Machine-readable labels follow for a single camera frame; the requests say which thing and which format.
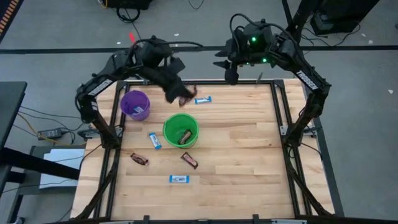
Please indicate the purple plastic bucket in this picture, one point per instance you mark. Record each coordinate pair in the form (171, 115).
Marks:
(130, 99)

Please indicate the grey flat board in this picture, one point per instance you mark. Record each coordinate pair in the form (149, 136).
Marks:
(62, 161)

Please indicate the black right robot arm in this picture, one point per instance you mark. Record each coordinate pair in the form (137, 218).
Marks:
(308, 80)

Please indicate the green monster face bucket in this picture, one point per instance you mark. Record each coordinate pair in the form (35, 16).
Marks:
(174, 124)

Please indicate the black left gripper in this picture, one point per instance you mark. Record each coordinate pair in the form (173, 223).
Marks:
(164, 76)

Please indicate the brown Snickers bar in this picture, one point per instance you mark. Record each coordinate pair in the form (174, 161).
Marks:
(186, 100)
(139, 159)
(189, 160)
(185, 137)

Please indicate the black striped floor mat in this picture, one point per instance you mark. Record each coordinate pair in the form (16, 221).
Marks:
(7, 15)

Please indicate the white blue Hershey's bar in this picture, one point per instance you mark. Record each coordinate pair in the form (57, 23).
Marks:
(138, 109)
(203, 99)
(155, 140)
(179, 179)

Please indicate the black equipment case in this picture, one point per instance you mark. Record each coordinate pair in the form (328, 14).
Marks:
(130, 3)

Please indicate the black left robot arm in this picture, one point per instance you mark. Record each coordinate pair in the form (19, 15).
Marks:
(99, 88)

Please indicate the black equipment box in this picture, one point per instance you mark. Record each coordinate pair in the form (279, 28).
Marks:
(342, 12)

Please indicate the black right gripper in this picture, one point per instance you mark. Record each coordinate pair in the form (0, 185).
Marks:
(232, 74)

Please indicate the grey metal clip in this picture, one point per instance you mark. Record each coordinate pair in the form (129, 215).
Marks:
(259, 77)

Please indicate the black pole stand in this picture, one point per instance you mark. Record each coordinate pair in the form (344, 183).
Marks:
(303, 12)

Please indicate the black power adapter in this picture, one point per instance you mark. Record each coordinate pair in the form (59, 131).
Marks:
(49, 133)

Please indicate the black desk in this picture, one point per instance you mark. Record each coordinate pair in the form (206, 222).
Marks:
(11, 109)

